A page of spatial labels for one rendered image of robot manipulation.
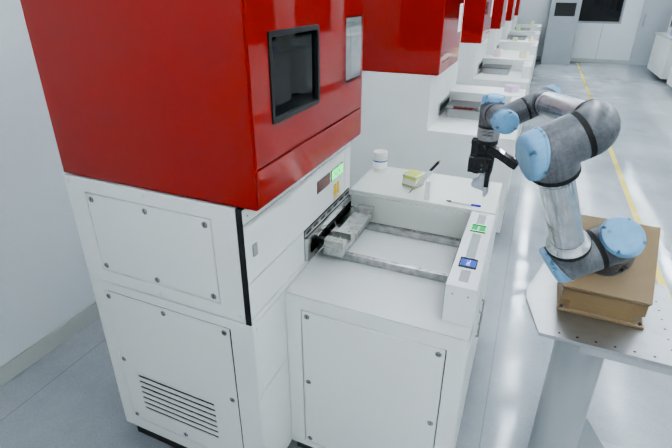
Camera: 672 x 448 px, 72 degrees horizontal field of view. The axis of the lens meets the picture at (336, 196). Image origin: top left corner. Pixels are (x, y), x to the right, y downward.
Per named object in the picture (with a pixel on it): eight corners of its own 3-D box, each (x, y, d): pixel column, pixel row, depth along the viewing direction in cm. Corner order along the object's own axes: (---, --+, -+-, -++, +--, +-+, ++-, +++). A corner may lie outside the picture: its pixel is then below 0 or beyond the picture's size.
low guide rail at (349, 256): (323, 255, 181) (323, 248, 180) (325, 252, 183) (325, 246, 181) (451, 284, 163) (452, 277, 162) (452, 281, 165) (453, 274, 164)
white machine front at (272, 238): (246, 324, 143) (234, 209, 127) (344, 216, 212) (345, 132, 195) (254, 327, 142) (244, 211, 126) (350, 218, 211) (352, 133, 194)
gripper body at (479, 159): (469, 166, 168) (473, 134, 163) (494, 170, 165) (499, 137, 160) (466, 173, 161) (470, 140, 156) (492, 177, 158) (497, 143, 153)
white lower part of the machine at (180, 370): (128, 434, 201) (87, 277, 167) (236, 321, 270) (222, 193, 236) (268, 498, 176) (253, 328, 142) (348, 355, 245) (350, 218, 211)
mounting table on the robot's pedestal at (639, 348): (655, 315, 168) (665, 285, 163) (683, 407, 131) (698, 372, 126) (524, 286, 185) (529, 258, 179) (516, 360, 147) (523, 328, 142)
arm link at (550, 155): (610, 276, 131) (596, 126, 98) (559, 295, 133) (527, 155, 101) (587, 247, 140) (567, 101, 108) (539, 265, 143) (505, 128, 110)
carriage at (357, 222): (323, 253, 176) (322, 247, 175) (356, 214, 207) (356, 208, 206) (342, 258, 173) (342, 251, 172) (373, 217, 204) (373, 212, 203)
